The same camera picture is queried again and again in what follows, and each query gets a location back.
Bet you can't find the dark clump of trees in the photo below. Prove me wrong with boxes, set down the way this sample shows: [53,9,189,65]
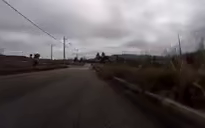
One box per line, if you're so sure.
[94,51,111,64]

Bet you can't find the distant hill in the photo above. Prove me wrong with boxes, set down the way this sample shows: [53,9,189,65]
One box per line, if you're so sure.
[111,49,205,62]

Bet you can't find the tall utility pole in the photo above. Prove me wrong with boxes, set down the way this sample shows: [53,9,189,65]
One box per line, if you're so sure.
[62,35,67,61]

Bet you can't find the grey asphalt road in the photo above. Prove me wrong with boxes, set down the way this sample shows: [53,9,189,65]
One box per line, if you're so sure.
[0,63,178,128]

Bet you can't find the short utility pole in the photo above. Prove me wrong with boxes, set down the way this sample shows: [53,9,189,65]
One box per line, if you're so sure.
[49,43,54,61]

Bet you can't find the dry grass verge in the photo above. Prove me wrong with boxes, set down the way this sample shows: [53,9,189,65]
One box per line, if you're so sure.
[93,49,205,111]

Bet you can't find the small distant trees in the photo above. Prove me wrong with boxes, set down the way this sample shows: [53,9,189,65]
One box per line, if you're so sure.
[29,52,42,60]

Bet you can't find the pale concrete kerb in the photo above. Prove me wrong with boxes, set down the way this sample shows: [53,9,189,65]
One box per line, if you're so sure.
[91,64,205,125]

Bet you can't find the thin pole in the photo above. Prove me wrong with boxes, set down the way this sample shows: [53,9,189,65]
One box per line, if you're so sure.
[177,33,183,57]

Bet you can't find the dark grassy bank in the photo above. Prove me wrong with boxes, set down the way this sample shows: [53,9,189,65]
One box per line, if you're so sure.
[0,54,71,77]

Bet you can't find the overhead wires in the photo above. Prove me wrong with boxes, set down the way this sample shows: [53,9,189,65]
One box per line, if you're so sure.
[1,0,66,44]

